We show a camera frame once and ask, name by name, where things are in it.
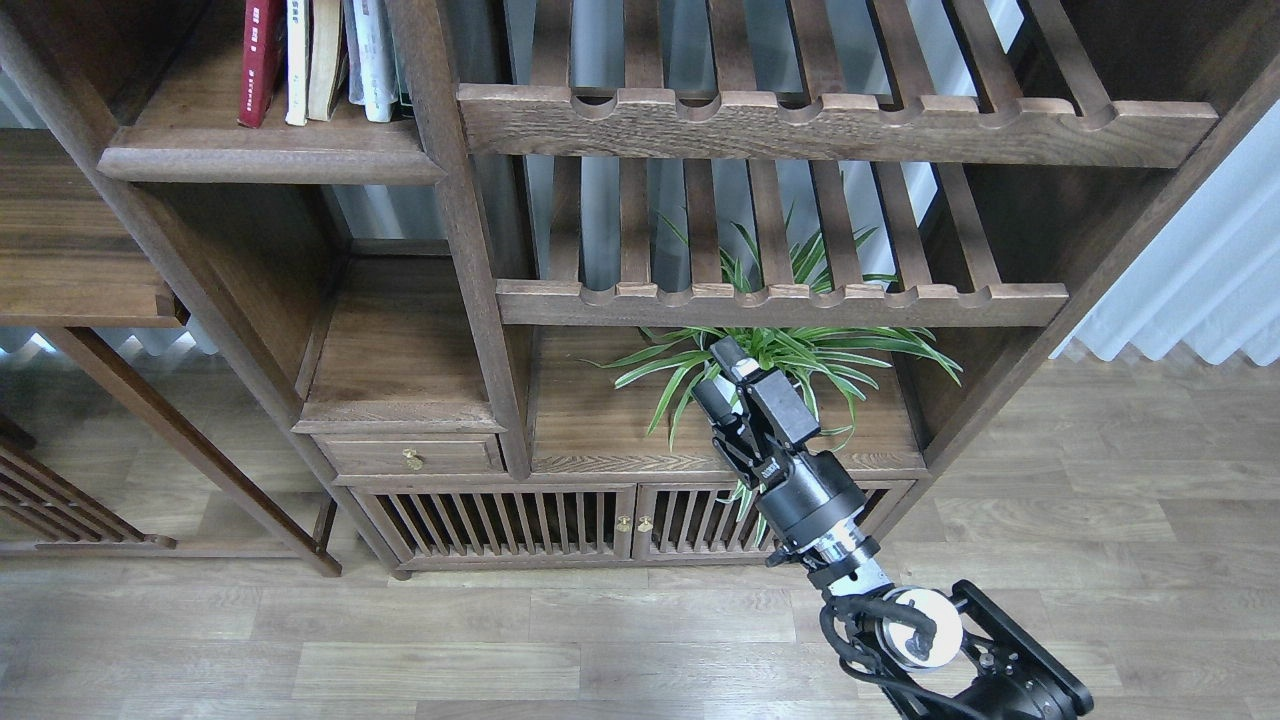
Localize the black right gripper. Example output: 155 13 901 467
692 337 867 556

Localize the red paperback book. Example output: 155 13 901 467
238 0 285 129

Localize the yellow green paperback book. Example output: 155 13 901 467
284 0 311 127

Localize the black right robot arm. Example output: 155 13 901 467
695 337 1094 719

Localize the white plant pot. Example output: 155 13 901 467
712 374 740 405

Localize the green spider plant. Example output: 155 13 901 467
590 205 963 546

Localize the dark wooden bookshelf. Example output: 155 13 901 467
3 1 1277 577

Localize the brass drawer knob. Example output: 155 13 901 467
402 448 425 471

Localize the dark green upright book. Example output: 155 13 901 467
390 40 413 117

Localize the white curtain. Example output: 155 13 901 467
1051 106 1279 366

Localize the white upright book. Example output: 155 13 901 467
342 1 399 123

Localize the tan upright book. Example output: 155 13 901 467
307 1 347 120

